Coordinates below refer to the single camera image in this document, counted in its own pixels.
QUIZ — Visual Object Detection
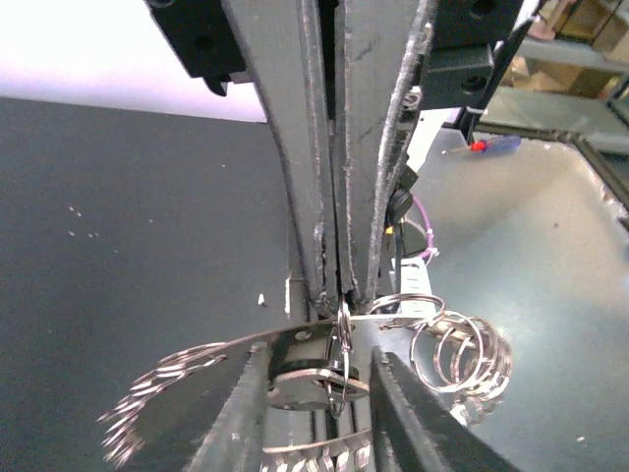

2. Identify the red blue screwdriver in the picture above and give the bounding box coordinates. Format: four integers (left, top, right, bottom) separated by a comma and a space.
441, 135, 522, 154

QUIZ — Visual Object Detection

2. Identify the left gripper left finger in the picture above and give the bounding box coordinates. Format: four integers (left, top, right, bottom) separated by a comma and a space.
187, 342, 270, 471

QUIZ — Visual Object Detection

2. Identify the metal disc with keyrings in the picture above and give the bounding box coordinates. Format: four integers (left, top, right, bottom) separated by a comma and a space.
101, 293, 513, 471

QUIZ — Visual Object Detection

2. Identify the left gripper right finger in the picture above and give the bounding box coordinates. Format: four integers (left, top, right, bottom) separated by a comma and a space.
371, 347, 517, 472

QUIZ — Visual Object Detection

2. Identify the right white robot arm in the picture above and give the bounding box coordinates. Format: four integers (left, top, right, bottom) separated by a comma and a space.
147, 1, 538, 317

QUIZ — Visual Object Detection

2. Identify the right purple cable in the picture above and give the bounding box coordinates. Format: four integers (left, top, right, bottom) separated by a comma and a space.
410, 194, 441, 262

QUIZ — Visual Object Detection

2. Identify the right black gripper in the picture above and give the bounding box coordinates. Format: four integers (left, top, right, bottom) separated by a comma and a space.
147, 0, 526, 308

